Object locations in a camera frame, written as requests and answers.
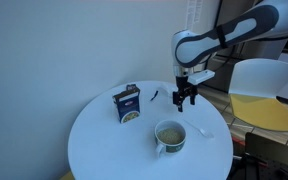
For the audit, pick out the round white table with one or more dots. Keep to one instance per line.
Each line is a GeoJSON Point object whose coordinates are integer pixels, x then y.
{"type": "Point", "coordinates": [101, 148]}

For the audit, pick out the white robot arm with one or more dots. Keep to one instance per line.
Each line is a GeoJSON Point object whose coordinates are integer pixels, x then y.
{"type": "Point", "coordinates": [267, 20]}

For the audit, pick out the white and yellow chair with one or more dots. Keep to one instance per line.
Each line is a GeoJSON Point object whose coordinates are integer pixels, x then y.
{"type": "Point", "coordinates": [253, 91]}

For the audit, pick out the white and green mug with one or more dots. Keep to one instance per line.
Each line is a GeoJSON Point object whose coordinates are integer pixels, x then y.
{"type": "Point", "coordinates": [170, 137]}

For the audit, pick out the blue pasta box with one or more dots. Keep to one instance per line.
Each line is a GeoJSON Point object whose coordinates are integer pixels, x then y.
{"type": "Point", "coordinates": [127, 103]}

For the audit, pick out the black equipment cart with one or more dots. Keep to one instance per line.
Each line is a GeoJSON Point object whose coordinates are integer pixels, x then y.
{"type": "Point", "coordinates": [262, 159]}

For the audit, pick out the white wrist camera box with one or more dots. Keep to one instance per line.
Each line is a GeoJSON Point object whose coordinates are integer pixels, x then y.
{"type": "Point", "coordinates": [200, 77]}

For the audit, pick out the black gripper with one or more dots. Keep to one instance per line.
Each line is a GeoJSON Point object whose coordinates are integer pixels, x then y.
{"type": "Point", "coordinates": [185, 89]}

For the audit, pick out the clear plastic spoon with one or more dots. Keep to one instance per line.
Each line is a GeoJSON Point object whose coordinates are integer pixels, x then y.
{"type": "Point", "coordinates": [203, 132]}

